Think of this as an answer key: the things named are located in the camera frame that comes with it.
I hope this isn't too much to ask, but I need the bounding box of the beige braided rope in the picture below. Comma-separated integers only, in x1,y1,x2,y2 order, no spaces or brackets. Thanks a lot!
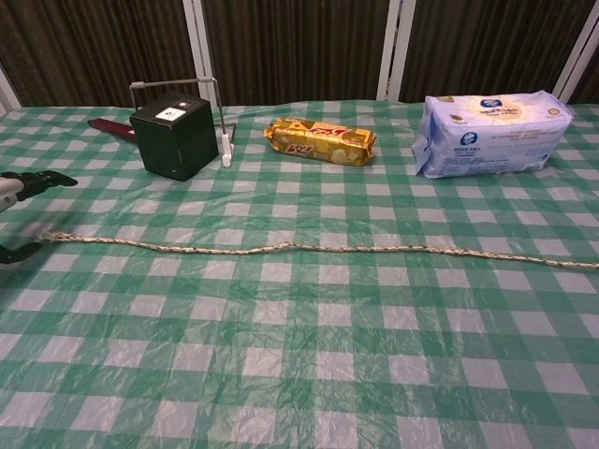
37,232,599,270

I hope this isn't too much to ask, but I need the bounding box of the green checkered tablecloth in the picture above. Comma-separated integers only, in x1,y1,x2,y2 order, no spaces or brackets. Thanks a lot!
0,98,599,449

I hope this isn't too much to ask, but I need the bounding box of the gold biscuit package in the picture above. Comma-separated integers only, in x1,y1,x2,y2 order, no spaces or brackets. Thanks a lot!
261,117,379,167

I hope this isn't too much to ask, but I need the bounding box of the white frame post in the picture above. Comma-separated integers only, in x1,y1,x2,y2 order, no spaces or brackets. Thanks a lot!
553,0,599,105
373,0,416,102
181,0,217,107
0,60,22,111

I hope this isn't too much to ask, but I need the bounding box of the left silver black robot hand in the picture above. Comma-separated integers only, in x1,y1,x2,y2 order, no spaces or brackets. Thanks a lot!
0,170,79,266

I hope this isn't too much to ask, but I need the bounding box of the dark red flat box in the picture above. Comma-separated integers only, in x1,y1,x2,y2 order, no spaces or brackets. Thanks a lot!
87,117,138,143

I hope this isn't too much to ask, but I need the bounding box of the black cube box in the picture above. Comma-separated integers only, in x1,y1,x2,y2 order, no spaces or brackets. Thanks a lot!
128,92,220,182

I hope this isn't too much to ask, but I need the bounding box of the light blue tissue pack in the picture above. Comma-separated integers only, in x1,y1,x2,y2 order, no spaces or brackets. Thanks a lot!
411,89,575,179

